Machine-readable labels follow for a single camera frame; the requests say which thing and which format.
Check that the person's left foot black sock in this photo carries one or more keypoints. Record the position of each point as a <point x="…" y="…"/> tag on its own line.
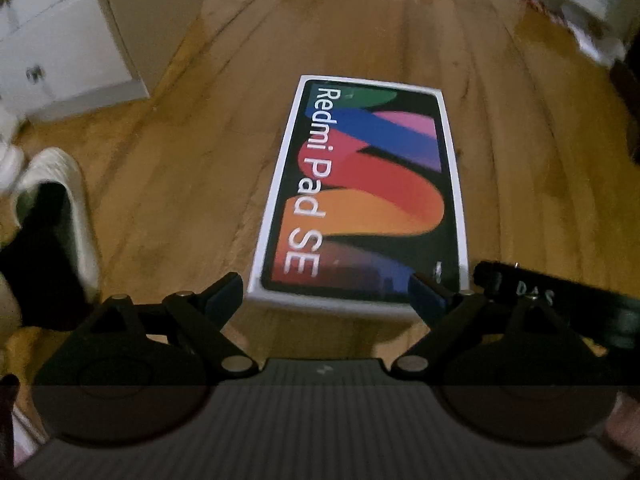
<point x="45" y="270"/>

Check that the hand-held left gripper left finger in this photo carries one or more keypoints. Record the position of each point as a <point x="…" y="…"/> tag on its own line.
<point x="225" y="296"/>

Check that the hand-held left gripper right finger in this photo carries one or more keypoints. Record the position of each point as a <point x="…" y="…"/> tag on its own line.
<point x="426" y="294"/>

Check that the Redmi Pad SE box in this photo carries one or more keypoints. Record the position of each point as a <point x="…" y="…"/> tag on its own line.
<point x="365" y="185"/>

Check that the white slipper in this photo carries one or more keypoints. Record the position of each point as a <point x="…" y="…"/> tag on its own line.
<point x="75" y="200"/>
<point x="9" y="155"/>

